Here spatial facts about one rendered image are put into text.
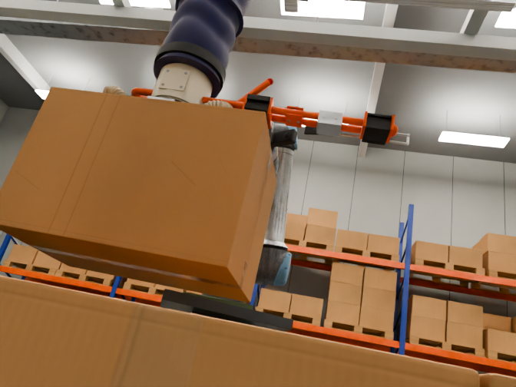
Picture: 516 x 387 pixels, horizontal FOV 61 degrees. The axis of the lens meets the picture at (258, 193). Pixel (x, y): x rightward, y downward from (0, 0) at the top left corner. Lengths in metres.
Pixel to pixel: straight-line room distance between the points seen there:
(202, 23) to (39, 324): 1.22
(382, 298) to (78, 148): 7.60
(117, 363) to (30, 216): 0.87
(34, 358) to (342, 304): 8.06
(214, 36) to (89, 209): 0.68
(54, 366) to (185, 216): 0.70
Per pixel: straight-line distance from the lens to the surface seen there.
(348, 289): 8.39
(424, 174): 10.91
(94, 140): 1.18
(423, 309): 8.52
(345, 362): 0.29
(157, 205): 1.03
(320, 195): 10.38
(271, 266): 1.87
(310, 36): 3.76
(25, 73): 11.89
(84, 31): 7.19
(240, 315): 1.68
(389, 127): 1.29
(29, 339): 0.34
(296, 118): 1.30
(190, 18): 1.47
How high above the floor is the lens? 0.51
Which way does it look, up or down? 23 degrees up
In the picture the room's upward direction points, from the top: 12 degrees clockwise
